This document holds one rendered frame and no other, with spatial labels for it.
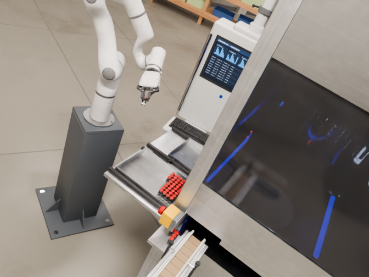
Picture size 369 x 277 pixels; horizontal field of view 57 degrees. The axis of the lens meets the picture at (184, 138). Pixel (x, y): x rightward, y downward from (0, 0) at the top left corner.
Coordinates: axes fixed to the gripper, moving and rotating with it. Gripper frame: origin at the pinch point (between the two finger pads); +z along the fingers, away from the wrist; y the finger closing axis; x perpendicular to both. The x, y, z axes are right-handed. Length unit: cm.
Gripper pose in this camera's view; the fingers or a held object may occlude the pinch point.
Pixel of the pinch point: (145, 96)
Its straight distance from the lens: 178.2
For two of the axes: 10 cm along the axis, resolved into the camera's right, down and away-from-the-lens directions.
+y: -9.8, -1.3, 1.4
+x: -0.6, -5.0, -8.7
